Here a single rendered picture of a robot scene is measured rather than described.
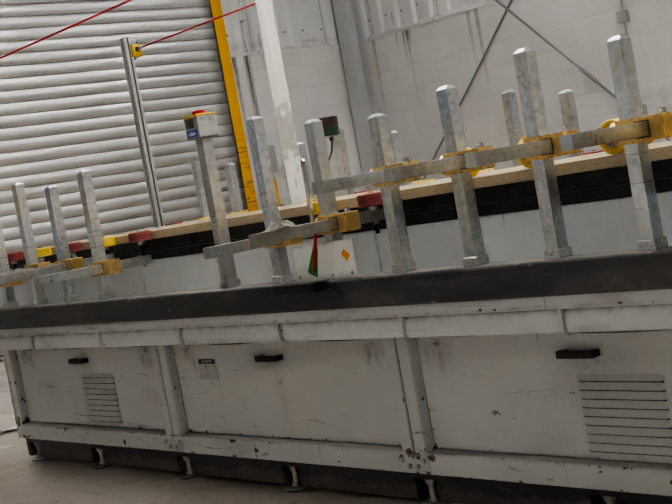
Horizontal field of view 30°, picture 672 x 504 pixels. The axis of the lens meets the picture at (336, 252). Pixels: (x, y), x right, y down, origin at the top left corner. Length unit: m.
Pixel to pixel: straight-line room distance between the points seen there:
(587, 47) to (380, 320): 8.61
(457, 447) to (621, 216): 0.91
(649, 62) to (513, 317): 8.49
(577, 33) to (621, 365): 8.85
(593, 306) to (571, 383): 0.44
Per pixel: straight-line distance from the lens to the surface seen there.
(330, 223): 3.26
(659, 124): 2.57
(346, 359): 3.76
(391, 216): 3.12
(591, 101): 11.73
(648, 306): 2.69
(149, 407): 4.75
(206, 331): 3.91
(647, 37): 11.33
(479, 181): 3.18
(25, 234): 4.78
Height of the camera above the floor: 0.94
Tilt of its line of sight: 3 degrees down
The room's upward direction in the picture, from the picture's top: 10 degrees counter-clockwise
